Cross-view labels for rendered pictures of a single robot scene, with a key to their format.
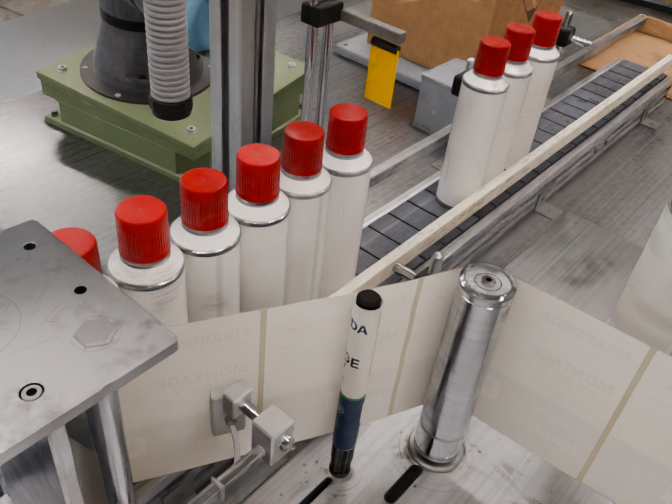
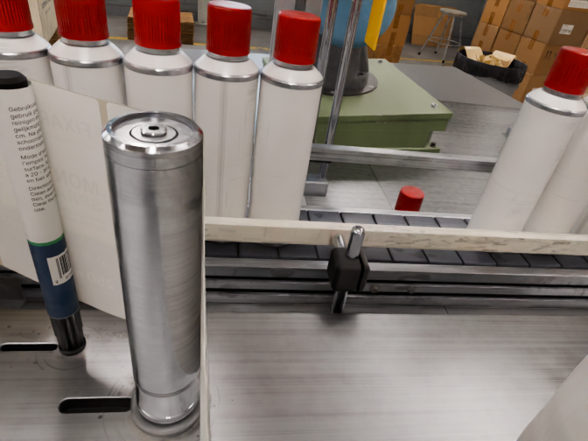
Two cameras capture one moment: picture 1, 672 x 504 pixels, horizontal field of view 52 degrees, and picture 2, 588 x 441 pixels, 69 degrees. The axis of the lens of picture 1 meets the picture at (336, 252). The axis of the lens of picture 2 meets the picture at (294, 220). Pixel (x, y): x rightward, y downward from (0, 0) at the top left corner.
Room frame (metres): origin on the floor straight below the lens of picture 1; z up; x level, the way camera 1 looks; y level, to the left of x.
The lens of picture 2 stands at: (0.27, -0.25, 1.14)
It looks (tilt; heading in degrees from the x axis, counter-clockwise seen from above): 34 degrees down; 42
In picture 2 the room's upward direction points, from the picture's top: 9 degrees clockwise
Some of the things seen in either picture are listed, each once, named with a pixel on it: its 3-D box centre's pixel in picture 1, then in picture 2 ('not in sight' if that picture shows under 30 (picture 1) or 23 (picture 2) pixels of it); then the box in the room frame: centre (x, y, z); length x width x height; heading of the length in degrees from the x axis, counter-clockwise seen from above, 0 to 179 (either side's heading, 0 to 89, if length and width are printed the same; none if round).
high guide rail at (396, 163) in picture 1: (487, 109); (581, 171); (0.82, -0.17, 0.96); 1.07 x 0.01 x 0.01; 143
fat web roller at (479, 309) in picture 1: (458, 374); (163, 298); (0.34, -0.10, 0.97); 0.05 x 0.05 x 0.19
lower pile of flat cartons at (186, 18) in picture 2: not in sight; (161, 25); (2.59, 4.10, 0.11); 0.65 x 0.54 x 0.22; 150
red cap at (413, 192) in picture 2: not in sight; (409, 200); (0.76, -0.01, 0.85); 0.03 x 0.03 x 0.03
